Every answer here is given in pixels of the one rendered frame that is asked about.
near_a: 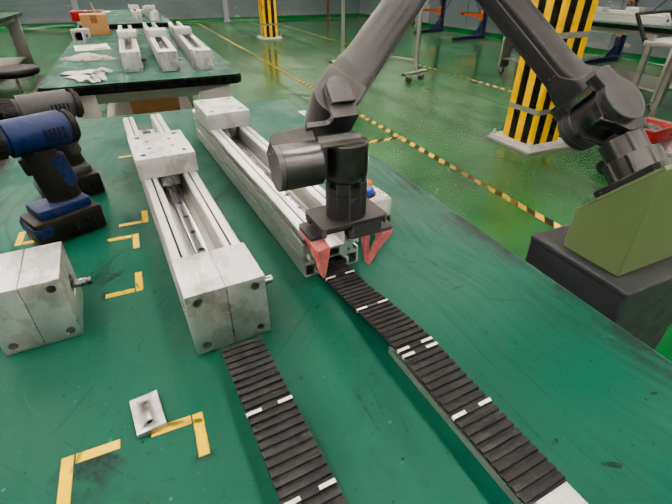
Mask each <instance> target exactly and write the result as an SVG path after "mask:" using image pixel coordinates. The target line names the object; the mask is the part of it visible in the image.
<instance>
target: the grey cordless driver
mask: <svg viewBox="0 0 672 504"><path fill-rule="evenodd" d="M61 109H66V110H67V111H69V112H71V113H72V114H73V116H74V117H75V119H76V116H77V117H78V118H80V117H83V114H84V108H83V104H82V102H81V99H80V97H79V95H78V93H77V92H76V91H74V90H73V89H68V92H66V90H65V89H59V90H51V91H44V92H36V93H29V94H21V95H14V96H13V99H10V98H9V97H5V98H0V120H3V119H9V118H14V117H19V116H24V115H29V114H35V113H40V112H45V111H50V110H57V111H59V110H61ZM55 149H56V150H57V151H62V152H63V153H64V155H65V156H66V158H67V160H68V162H69V164H70V165H71V167H72V169H73V171H74V172H75V174H76V176H77V178H78V181H77V185H78V186H79V188H80V190H81V191H82V192H83V193H85V194H86V195H88V196H90V195H94V194H98V193H101V192H104V191H105V188H104V185H103V182H102V179H101V176H100V173H99V172H98V171H97V170H96V169H95V168H94V167H93V166H92V165H90V164H89V163H88V162H86V161H85V159H84V157H83V156H82V154H81V150H82V148H81V146H80V144H79V142H72V143H71V144H70V145H66V146H62V147H58V148H55ZM33 183H34V186H35V188H36V189H37V191H38V192H39V194H40V196H41V197H42V199H44V198H45V196H44V194H43V193H42V191H41V189H40V188H39V186H38V184H37V183H36V181H35V180H34V178H33Z"/></svg>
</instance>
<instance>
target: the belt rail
mask: <svg viewBox="0 0 672 504"><path fill-rule="evenodd" d="M388 353H389V354H390V356H391V357H392V358H393V359H394V360H395V362H396V363H397V364H398V365H399V366H400V368H401V369H402V370H403V371H404V372H405V374H406V375H407V376H408V377H409V378H410V380H411V381H412V382H413V383H414V384H415V386H416V387H417V388H418V389H419V390H420V391H421V393H422V394H423V395H424V396H425V397H426V399H427V400H428V401H429V402H430V403H431V405H432V406H433V407H434V408H435V409H436V411H437V412H438V413H439V414H440V415H441V417H442V418H443V419H444V420H445V421H446V423H447V424H448V425H449V426H450V427H451V429H452V430H453V431H454V432H455V433H456V435H457V436H458V437H459V438H460V439H461V441H462V442H463V443H464V444H465V445H466V447H467V448H468V449H469V450H470V451H471V453H472V454H473V455H474V456H475V457H476V459H477V460H478V461H479V462H480V463H481V465H482V466H483V467H484V468H485V469H486V471H487V472H488V473H489V474H490V475H491V477H492V478H493V479H494V480H495V481H496V483H497V484H498V485H499V486H500V487H501V488H502V490H503V491H504V492H505V493H506V494H507V496H508V497H509V498H510V499H511V500H512V502H513V503H514V504H522V503H521V501H520V500H519V499H518V498H517V497H516V495H515V494H514V493H513V492H512V491H511V490H510V488H509V487H508V486H507V485H506V484H505V482H504V481H503V480H502V479H501V478H500V476H499V475H498V474H497V473H496V472H495V470H494V469H493V468H492V467H491V466H490V464H489V463H488V462H487V461H486V460H485V458H484V457H483V456H482V455H481V454H480V452H479V451H478V450H477V449H476V448H475V446H474V445H473V444H472V443H471V442H470V440H469V439H468V438H467V437H466V436H465V434H464V433H463V432H462V431H461V430H460V428H459V427H458V426H457V425H456V424H455V422H454V421H453V420H452V419H451V418H450V416H449V415H448V414H447V413H446V411H445V410H444V409H443V408H442V407H441V405H440V404H439V403H438V402H437V401H436V399H435V398H434V397H433V396H432V394H431V393H430V392H429V391H428V390H427V388H426V387H425V386H424V385H423V383H422V382H421V381H420V380H419V378H418V377H417V376H416V375H415V374H414V372H413V371H412V370H411V369H410V368H409V366H408V365H407V364H406V363H405V361H404V360H403V359H402V358H401V357H400V356H399V354H398V353H397V352H396V351H395V350H394V349H393V347H390V346H389V350H388ZM533 504H588V503H587V502H586V501H585V500H584V499H583V498H582V497H581V496H580V495H579V494H578V493H577V492H576V491H575V490H574V489H573V488H572V487H571V486H570V485H569V484H568V483H567V481H566V482H565V483H563V484H562V485H560V486H559V487H557V488H556V489H554V490H553V491H551V492H550V493H548V494H547V495H545V496H544V497H542V498H541V499H539V500H538V501H536V502H535V503H533Z"/></svg>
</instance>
